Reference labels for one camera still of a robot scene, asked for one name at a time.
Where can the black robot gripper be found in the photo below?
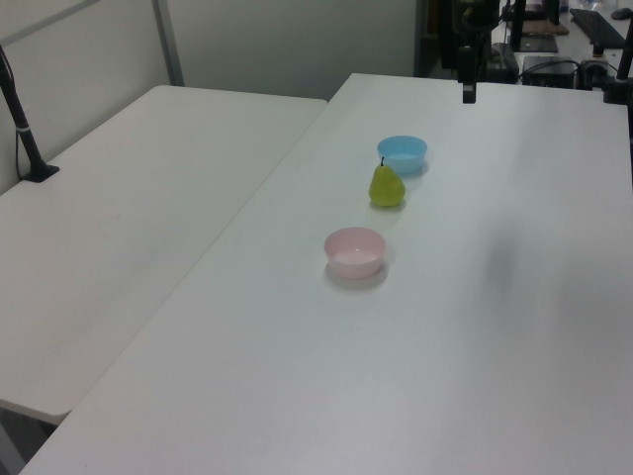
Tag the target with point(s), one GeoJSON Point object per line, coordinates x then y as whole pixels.
{"type": "Point", "coordinates": [467, 64]}

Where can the blue plastic bowl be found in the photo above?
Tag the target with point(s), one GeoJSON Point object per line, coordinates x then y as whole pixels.
{"type": "Point", "coordinates": [402, 154]}

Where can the green pear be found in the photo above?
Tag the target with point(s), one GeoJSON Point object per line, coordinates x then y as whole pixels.
{"type": "Point", "coordinates": [387, 190]}

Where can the pink plastic bowl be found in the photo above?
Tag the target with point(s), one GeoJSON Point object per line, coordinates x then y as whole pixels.
{"type": "Point", "coordinates": [354, 251]}

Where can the black electronics box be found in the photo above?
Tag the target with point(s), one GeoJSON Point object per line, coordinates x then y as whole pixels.
{"type": "Point", "coordinates": [548, 69]}

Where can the black monitor stand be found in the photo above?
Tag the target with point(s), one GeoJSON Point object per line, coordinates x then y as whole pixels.
{"type": "Point", "coordinates": [518, 25]}

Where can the brown wooden board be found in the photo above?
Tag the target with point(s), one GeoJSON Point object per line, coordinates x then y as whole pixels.
{"type": "Point", "coordinates": [546, 27]}

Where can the black keyboard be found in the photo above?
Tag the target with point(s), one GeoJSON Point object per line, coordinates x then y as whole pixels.
{"type": "Point", "coordinates": [598, 25]}

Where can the black computer mouse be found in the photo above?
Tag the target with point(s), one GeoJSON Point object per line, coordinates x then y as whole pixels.
{"type": "Point", "coordinates": [622, 14]}

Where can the white side table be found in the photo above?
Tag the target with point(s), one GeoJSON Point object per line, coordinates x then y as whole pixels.
{"type": "Point", "coordinates": [133, 222]}

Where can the black clamped camera pole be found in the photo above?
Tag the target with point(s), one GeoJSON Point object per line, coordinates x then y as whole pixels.
{"type": "Point", "coordinates": [621, 74]}

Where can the grey metal partition post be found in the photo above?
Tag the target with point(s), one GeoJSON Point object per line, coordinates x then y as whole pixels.
{"type": "Point", "coordinates": [168, 42]}

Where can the black camera pole with base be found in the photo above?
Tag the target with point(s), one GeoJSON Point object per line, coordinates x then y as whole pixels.
{"type": "Point", "coordinates": [24, 133]}

